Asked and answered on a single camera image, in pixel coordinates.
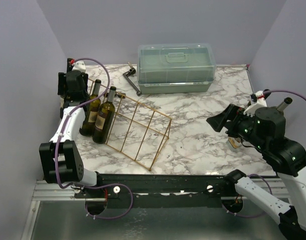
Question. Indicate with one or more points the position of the green plastic storage box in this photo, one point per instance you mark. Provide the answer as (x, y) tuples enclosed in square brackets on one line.
[(175, 68)]

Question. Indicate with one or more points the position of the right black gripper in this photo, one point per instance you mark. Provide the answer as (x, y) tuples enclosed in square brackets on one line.
[(231, 120)]

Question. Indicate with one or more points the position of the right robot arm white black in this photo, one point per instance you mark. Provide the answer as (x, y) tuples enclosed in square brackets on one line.
[(264, 128)]

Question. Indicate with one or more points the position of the gold wire wine rack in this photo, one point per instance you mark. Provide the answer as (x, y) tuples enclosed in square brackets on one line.
[(136, 141)]

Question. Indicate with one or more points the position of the grey metal crank handle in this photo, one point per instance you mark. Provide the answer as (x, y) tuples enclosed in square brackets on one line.
[(127, 76)]

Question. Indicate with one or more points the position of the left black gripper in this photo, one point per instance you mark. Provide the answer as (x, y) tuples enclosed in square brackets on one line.
[(62, 81)]

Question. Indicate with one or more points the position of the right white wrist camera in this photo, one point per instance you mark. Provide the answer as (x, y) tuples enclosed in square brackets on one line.
[(257, 101)]

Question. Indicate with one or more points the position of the black metal base rail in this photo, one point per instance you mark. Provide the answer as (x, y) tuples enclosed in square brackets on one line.
[(148, 191)]

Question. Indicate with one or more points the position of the clear glass liquor bottle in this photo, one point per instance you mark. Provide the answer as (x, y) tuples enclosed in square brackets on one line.
[(234, 143)]

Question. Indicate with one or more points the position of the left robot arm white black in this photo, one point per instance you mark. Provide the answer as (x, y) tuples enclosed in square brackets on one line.
[(60, 158)]

